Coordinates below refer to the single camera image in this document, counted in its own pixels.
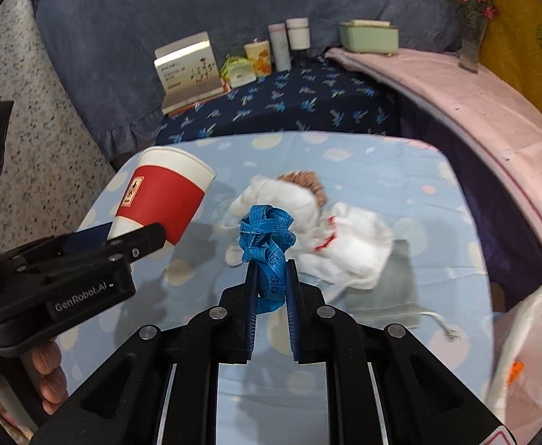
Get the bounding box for white cloth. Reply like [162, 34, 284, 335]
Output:
[213, 174, 394, 290]

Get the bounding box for small green packet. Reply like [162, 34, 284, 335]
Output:
[220, 55, 256, 88]

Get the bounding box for grey-blue cloth backdrop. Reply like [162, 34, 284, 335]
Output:
[27, 0, 492, 158]

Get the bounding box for orange printed can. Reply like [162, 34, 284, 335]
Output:
[244, 39, 272, 76]

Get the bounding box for yellow cloth backdrop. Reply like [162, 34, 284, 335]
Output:
[479, 0, 542, 135]

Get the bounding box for pink cloth table cover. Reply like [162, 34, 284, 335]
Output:
[324, 46, 542, 288]

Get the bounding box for slim white bottle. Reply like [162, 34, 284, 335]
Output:
[268, 23, 291, 72]

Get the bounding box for glass vase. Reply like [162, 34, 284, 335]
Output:
[459, 21, 487, 73]

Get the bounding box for light blue printed tablecloth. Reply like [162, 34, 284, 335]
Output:
[55, 131, 496, 427]

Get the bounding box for person's left hand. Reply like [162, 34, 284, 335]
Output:
[0, 340, 70, 418]

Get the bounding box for white box with plant print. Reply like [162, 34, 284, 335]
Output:
[154, 32, 225, 114]

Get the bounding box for pale green tissue box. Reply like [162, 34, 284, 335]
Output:
[338, 19, 400, 54]

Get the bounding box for white jar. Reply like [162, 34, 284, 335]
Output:
[286, 17, 311, 51]

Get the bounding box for brown patterned hair tie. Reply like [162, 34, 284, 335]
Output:
[277, 171, 328, 205]

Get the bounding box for navy floral cloth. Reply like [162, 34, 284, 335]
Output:
[155, 58, 401, 145]

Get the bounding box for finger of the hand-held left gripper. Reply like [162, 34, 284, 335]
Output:
[21, 224, 114, 253]
[0, 222, 167, 284]

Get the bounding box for white paper cup red sleeve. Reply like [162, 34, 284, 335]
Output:
[108, 146, 217, 246]

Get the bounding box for blue measuring tape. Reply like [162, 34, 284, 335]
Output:
[238, 204, 297, 313]

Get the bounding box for dark purple cloth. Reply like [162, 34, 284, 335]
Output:
[398, 97, 542, 288]

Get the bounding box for grey drawstring pouch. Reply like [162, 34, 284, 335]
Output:
[345, 238, 459, 341]

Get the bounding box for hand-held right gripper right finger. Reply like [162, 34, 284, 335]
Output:
[287, 260, 509, 445]

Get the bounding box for bin with white plastic liner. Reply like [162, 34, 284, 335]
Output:
[486, 283, 542, 427]

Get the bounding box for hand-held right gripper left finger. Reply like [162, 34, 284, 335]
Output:
[30, 260, 259, 445]

